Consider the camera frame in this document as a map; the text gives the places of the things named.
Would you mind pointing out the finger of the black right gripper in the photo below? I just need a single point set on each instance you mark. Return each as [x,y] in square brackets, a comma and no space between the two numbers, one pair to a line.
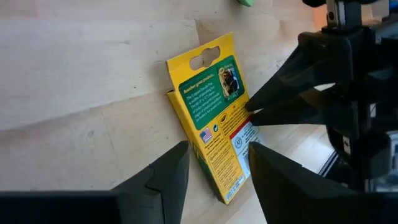
[323,62]
[311,109]

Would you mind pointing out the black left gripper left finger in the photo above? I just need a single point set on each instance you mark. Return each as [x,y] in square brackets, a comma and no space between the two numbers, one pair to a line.
[161,193]

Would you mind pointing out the black aluminium table frame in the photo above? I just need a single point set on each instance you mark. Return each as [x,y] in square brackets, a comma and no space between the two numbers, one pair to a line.
[326,169]

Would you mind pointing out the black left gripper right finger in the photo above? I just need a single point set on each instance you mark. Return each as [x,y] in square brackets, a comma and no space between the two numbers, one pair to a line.
[286,193]

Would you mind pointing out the yellow Crayola crayon box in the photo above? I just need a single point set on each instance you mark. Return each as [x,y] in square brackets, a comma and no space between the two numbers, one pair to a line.
[211,102]

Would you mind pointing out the orange translucent plastic tray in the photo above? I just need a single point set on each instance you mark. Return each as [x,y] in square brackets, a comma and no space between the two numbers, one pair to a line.
[318,17]

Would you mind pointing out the green rectangular eraser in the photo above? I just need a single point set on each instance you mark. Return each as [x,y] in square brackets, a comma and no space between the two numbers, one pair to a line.
[245,2]

